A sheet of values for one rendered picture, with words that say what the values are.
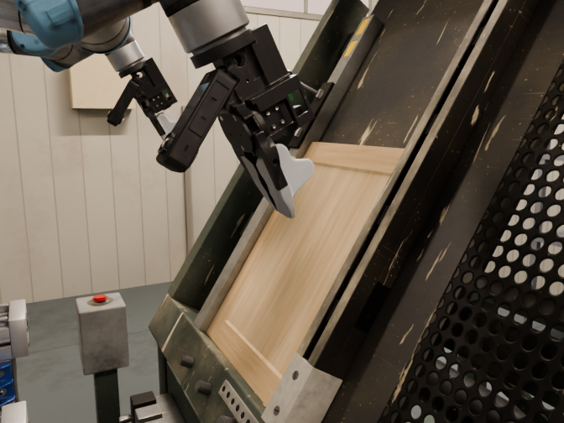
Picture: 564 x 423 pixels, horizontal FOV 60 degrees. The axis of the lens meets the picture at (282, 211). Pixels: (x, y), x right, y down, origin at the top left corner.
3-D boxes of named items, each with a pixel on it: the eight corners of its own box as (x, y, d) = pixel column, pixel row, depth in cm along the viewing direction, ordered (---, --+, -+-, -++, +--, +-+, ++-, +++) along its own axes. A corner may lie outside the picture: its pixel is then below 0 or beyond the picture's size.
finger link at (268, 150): (295, 185, 53) (260, 112, 50) (284, 193, 53) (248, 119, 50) (275, 180, 57) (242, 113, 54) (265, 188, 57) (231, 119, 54)
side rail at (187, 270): (196, 305, 155) (166, 291, 149) (359, 13, 164) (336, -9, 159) (202, 311, 149) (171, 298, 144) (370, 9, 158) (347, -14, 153)
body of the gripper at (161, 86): (180, 104, 113) (151, 55, 109) (146, 122, 112) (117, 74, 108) (177, 101, 120) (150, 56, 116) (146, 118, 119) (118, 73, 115)
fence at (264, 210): (206, 327, 130) (193, 322, 128) (372, 26, 138) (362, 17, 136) (211, 335, 125) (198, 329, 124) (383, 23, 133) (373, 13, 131)
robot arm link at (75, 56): (20, 37, 101) (66, 11, 100) (44, 44, 112) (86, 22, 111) (41, 71, 102) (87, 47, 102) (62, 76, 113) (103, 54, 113)
